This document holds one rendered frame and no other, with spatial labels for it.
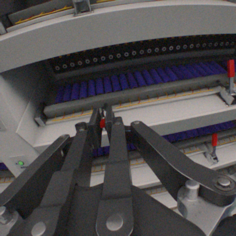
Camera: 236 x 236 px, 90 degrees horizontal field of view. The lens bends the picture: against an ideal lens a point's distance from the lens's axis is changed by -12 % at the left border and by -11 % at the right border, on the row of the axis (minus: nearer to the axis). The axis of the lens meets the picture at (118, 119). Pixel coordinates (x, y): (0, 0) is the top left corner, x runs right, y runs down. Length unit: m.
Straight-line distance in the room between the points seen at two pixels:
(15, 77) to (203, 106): 0.38
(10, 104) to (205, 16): 0.35
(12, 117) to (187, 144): 0.43
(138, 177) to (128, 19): 0.36
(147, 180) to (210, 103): 0.25
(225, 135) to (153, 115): 0.29
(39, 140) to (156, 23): 0.29
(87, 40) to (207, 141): 0.42
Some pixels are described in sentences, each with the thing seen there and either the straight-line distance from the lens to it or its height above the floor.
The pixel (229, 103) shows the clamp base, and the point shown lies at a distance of 0.35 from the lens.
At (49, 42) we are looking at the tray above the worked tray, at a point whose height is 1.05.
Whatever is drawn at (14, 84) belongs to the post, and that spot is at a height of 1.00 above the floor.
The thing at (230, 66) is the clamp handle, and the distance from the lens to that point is 0.34.
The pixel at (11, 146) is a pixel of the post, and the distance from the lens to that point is 0.33.
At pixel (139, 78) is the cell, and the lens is 0.34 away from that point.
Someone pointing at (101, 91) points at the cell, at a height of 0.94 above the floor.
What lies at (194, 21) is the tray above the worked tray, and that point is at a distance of 0.25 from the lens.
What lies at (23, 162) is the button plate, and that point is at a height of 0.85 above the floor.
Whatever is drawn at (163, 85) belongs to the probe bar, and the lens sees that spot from 0.31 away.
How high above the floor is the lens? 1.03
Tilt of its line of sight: 30 degrees down
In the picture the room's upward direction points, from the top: 10 degrees counter-clockwise
